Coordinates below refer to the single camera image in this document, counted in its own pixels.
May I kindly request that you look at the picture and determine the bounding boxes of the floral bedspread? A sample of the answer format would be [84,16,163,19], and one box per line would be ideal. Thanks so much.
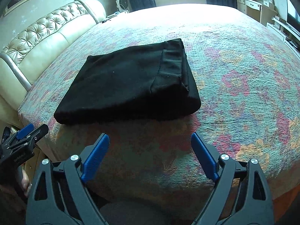
[18,4,299,219]

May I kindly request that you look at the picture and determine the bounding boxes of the white tv stand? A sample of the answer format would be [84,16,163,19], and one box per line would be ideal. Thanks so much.
[266,16,299,59]

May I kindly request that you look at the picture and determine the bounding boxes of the black pants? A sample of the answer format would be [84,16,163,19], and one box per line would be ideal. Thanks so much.
[54,39,201,125]

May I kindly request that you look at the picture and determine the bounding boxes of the cream tufted headboard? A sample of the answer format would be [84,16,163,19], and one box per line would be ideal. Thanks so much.
[1,0,106,127]

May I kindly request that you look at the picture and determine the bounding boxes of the white fan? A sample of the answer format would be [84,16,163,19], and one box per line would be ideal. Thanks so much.
[115,0,129,12]

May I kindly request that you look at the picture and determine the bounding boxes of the left hand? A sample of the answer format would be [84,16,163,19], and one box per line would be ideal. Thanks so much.
[20,170,32,197]

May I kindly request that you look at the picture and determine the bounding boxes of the white vanity with oval mirror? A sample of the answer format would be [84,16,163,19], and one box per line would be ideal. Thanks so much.
[236,0,278,26]

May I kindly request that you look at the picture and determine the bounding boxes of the black television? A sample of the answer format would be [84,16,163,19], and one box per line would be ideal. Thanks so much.
[287,0,300,32]

